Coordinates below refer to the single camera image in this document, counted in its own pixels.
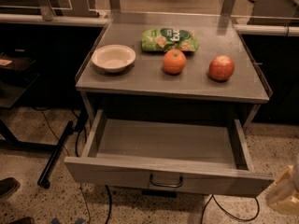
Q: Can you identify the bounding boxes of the black cable floor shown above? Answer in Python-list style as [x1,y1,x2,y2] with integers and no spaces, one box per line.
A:
[199,193,261,224]
[32,106,113,224]

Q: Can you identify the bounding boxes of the orange fruit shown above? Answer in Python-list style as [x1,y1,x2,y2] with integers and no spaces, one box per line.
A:
[163,49,187,75]

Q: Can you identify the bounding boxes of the grey drawer cabinet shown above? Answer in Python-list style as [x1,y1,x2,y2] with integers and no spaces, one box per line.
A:
[75,11,274,198]

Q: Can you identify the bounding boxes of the red apple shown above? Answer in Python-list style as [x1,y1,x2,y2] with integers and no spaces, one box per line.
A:
[208,55,235,81]

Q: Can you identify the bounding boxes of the white bowl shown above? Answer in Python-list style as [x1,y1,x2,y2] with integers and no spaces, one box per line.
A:
[92,45,135,73]

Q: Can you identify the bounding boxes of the black cable left floor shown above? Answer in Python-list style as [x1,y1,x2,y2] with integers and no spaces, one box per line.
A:
[32,106,113,224]

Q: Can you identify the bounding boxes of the dark shoe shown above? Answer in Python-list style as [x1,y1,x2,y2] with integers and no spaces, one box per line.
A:
[0,177,19,200]
[8,217,35,224]

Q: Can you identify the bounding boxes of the black side table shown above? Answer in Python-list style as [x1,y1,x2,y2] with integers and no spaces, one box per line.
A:
[0,49,56,152]

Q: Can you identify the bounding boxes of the black cable right floor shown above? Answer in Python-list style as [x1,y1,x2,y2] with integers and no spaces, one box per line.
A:
[199,193,261,224]

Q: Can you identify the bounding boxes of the green snack bag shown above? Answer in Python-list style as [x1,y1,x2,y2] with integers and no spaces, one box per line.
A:
[141,28,198,52]

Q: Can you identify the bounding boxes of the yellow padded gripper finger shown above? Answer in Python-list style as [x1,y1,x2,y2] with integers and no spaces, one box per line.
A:
[266,165,299,215]

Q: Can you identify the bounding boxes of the grey top drawer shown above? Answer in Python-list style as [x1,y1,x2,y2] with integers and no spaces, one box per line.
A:
[64,111,274,197]

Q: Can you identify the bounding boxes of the black table leg bar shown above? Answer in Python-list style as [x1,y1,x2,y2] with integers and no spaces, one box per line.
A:
[37,121,73,189]

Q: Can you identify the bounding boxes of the black drawer handle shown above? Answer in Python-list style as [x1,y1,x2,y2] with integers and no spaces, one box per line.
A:
[149,175,184,189]

